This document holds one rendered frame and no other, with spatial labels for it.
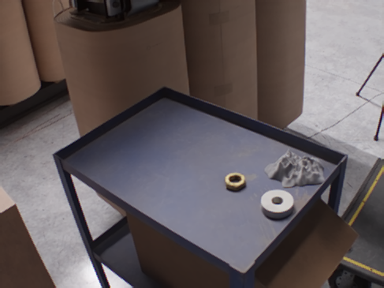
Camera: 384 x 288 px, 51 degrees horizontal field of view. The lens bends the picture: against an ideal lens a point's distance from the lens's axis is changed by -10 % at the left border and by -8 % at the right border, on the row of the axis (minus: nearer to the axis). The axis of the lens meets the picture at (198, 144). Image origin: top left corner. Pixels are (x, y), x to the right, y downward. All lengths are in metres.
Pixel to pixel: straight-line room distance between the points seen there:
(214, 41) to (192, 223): 1.00
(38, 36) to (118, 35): 1.81
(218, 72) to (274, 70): 0.45
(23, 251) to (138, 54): 0.77
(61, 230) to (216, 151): 1.33
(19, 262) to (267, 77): 1.56
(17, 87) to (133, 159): 2.09
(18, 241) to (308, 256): 0.69
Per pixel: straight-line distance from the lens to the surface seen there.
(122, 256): 1.40
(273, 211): 0.94
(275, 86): 2.26
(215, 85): 1.87
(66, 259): 2.15
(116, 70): 1.51
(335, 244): 1.04
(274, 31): 2.13
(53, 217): 2.39
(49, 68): 3.29
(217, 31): 1.78
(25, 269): 1.17
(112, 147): 1.21
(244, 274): 0.81
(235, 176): 1.04
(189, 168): 1.09
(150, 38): 1.51
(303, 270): 0.97
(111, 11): 1.52
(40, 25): 3.18
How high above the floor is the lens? 1.55
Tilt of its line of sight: 35 degrees down
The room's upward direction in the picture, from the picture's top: 5 degrees counter-clockwise
